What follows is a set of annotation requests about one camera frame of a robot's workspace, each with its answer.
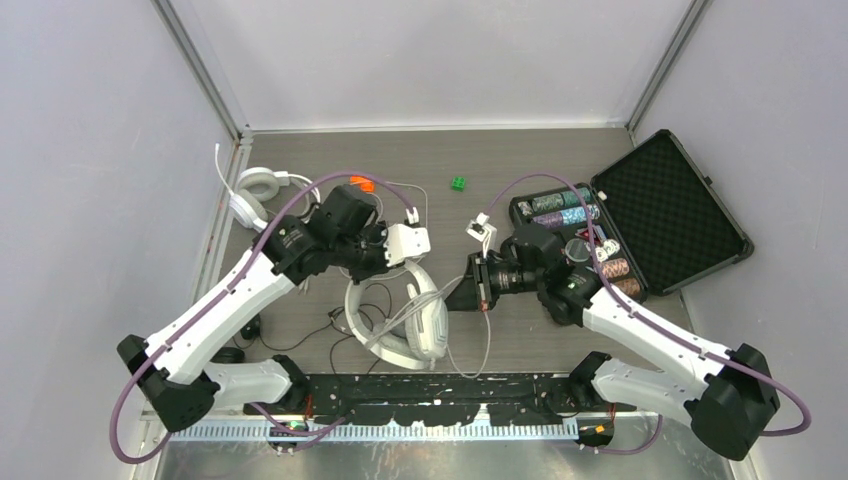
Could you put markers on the green toy brick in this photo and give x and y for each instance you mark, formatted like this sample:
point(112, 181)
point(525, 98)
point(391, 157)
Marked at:
point(458, 184)

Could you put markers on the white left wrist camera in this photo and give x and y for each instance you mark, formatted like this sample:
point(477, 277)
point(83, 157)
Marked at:
point(404, 242)

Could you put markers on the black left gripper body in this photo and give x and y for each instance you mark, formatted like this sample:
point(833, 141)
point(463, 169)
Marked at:
point(364, 255)

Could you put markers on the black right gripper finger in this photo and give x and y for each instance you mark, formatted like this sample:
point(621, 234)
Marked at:
point(474, 266)
point(464, 297)

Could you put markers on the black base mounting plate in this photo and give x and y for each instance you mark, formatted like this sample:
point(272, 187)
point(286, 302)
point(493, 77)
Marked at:
point(509, 399)

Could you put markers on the black on-ear headphones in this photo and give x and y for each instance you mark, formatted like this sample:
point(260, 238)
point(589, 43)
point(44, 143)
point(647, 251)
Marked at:
point(235, 351)

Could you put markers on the purple poker chip row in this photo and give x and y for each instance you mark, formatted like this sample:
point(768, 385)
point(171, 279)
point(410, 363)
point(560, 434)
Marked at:
point(551, 220)

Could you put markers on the large white grey headphones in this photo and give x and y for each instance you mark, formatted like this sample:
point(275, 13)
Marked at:
point(416, 337)

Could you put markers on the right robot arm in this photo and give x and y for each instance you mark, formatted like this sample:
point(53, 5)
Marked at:
point(723, 395)

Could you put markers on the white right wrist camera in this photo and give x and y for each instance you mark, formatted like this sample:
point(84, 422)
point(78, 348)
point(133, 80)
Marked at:
point(480, 229)

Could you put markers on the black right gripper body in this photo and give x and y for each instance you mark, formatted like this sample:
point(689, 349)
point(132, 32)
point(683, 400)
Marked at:
point(505, 276)

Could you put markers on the clear round dealer button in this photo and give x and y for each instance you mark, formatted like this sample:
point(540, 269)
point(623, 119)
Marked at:
point(577, 250)

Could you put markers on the orange curved plastic piece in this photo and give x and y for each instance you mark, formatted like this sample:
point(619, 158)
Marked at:
point(363, 183)

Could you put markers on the white ten poker chip stack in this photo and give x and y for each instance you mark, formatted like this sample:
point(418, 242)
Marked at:
point(607, 250)

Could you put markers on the small white headphones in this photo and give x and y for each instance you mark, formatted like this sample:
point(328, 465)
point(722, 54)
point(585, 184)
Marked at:
point(257, 185)

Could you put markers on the blue poker chip row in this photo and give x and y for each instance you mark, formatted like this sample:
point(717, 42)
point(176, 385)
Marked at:
point(579, 214)

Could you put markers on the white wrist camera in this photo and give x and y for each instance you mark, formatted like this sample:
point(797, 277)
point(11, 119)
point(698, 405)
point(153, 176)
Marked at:
point(404, 242)
point(480, 229)

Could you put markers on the black poker chip case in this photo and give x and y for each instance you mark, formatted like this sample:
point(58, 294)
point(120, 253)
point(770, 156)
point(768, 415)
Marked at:
point(672, 226)

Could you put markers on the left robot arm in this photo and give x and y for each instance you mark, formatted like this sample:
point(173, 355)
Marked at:
point(174, 368)

